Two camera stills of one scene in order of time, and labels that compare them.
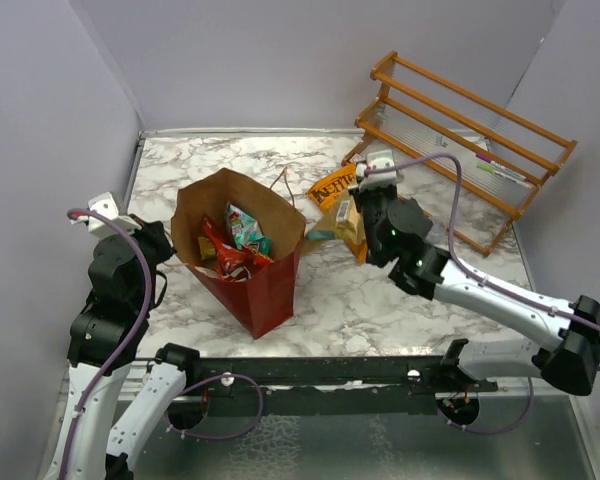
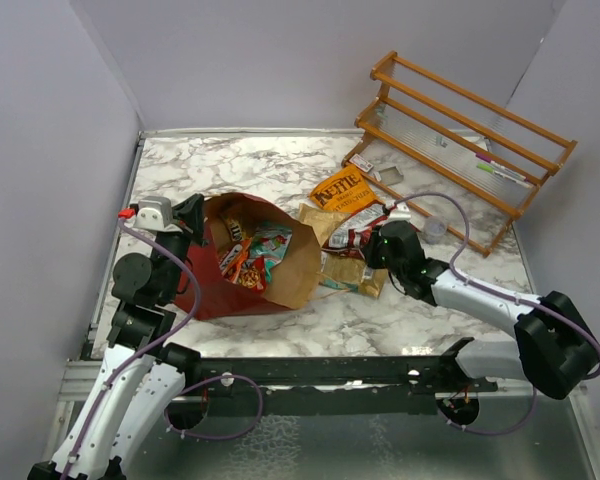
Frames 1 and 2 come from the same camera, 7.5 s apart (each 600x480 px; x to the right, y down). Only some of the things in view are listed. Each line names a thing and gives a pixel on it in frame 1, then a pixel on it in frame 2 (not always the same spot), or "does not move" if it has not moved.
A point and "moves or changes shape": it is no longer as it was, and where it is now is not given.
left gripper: (155, 232) to (191, 210)
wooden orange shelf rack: (476, 166) does not move
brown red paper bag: (242, 235) moves or changes shape
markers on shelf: (484, 162) does not move
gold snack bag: (346, 222) to (348, 273)
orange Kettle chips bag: (326, 190) does not move
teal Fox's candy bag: (245, 230) to (270, 243)
